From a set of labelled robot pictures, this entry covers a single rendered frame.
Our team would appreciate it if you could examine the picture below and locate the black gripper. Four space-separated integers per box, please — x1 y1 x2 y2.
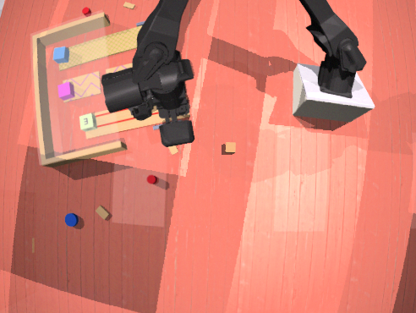
152 81 195 147

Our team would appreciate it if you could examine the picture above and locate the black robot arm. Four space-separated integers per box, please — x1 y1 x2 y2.
101 0 367 121

